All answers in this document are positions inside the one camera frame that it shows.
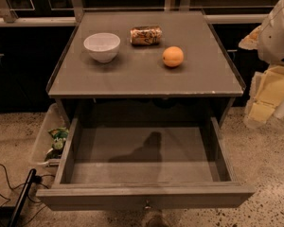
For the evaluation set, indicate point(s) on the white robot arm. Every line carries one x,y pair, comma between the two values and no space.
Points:
270,45

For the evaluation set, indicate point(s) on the crushed soda can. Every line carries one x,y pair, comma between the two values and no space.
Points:
146,35

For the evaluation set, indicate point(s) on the clear plastic bin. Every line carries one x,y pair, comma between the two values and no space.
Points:
52,124

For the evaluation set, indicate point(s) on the black stand leg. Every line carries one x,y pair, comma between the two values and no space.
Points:
22,198

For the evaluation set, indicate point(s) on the green snack bag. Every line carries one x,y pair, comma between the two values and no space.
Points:
59,136

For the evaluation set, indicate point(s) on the small drawer knob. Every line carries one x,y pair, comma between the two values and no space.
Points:
147,205

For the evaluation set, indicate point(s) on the white bowl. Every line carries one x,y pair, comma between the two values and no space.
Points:
102,47

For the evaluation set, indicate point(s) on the orange fruit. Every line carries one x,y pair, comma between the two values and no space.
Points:
173,56

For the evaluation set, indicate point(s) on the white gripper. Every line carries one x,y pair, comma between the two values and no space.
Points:
276,38

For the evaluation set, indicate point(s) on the grey top drawer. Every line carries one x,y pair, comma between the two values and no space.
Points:
114,165

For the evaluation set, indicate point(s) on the grey cabinet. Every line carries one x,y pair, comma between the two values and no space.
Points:
206,70

